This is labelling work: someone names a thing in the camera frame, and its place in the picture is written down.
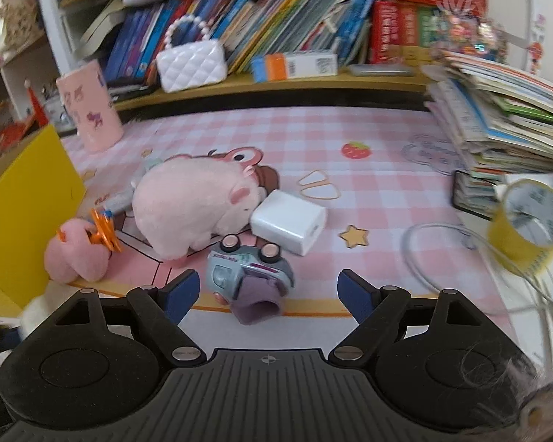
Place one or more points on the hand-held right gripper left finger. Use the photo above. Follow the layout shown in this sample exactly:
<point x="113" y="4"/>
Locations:
<point x="184" y="291"/>

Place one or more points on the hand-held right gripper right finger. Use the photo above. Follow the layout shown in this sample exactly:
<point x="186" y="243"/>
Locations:
<point x="353" y="293"/>

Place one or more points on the grey toy car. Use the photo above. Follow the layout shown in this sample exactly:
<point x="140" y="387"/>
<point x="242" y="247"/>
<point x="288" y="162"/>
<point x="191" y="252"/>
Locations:
<point x="228" y="269"/>

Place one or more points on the purple sock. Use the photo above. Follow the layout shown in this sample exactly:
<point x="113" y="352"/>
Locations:
<point x="254" y="305"/>

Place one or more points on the pink plush pig toy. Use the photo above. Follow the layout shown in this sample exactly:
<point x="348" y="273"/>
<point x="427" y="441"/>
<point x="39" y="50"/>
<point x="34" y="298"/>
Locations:
<point x="189" y="202"/>

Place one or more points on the white charger block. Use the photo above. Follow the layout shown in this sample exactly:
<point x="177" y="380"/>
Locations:
<point x="285" y="221"/>

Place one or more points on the small pink fluffy toy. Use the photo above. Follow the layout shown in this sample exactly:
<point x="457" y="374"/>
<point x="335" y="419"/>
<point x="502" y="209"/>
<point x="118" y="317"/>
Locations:
<point x="73" y="255"/>

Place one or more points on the yellow cardboard box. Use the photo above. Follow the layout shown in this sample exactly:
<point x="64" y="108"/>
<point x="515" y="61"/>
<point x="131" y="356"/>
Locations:
<point x="23" y="221"/>

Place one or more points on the pink checkered desk mat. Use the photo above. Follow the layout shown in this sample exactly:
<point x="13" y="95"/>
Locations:
<point x="373" y="184"/>

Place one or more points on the white fluffy toy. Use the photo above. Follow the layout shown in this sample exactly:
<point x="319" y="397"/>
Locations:
<point x="41" y="311"/>

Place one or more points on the black phone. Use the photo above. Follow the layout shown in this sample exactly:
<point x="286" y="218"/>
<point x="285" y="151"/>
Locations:
<point x="470" y="195"/>

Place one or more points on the yellow tape roll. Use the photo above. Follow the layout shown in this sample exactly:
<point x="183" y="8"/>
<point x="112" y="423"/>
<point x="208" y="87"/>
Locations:
<point x="511" y="237"/>

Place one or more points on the pink printed cylinder holder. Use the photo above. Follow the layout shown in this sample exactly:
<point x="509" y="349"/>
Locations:
<point x="92" y="106"/>

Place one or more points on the wooden bookshelf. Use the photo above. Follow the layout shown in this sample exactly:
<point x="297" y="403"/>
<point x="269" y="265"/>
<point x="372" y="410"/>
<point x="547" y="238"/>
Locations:
<point x="281" y="84"/>

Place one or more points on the grey flat case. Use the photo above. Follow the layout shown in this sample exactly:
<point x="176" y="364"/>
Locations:
<point x="380" y="70"/>

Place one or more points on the grey furry sleeve cuff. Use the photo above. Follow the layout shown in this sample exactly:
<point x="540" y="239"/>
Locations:
<point x="548" y="405"/>

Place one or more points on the stack of thin books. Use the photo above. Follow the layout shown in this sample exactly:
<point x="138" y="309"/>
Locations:
<point x="493" y="115"/>

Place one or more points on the orange and white carton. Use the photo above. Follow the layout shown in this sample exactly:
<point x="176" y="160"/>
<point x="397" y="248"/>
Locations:
<point x="295" y="65"/>

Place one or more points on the red standing thick book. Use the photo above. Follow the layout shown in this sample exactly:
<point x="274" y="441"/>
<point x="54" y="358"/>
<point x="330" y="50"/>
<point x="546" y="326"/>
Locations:
<point x="389" y="32"/>

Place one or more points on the red and gold decoration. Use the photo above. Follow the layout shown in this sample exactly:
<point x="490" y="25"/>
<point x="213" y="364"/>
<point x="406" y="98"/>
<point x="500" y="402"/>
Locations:
<point x="0" y="101"/>

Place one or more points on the row of standing books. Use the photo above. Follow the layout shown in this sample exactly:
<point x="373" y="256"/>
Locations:
<point x="258" y="23"/>

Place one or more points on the glittery sticker pack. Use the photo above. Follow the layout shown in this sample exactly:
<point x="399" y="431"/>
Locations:
<point x="470" y="27"/>

